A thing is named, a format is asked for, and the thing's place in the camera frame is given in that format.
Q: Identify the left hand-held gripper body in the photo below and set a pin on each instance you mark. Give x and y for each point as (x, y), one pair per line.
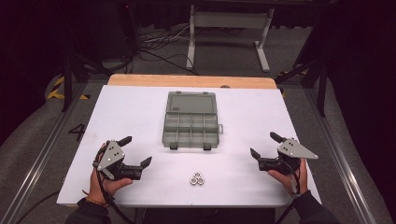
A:
(111, 155)

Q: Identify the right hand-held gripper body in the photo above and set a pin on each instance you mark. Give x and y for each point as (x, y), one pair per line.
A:
(294, 150)

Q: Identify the person's right hand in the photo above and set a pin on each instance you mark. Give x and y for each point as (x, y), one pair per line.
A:
(291, 182)

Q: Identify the person's left hand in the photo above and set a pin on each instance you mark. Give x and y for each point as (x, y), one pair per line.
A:
(101, 186)

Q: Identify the white table board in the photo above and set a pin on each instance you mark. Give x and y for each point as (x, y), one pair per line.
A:
(124, 118)

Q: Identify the cluster of small metal rings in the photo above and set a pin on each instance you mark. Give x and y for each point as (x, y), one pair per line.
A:
(193, 181)

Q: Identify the silver metal nut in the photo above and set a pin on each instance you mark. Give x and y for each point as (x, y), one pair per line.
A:
(201, 181)
(197, 175)

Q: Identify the black tripod stand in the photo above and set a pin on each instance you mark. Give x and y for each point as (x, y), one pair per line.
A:
(321, 93)
(67, 84)

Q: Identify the grey plastic compartment box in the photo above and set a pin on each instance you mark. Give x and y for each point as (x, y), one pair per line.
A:
(190, 107)

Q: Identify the yellow black floor tape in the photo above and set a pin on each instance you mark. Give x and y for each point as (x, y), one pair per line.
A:
(55, 93)

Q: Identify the black equipment tower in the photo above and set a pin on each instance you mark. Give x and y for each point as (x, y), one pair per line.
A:
(127, 28)

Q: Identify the white metal stand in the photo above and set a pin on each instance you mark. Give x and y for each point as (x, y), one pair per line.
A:
(230, 19)

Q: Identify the aluminium floor rail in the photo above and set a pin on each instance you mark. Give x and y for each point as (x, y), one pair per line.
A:
(40, 158)
(339, 155)

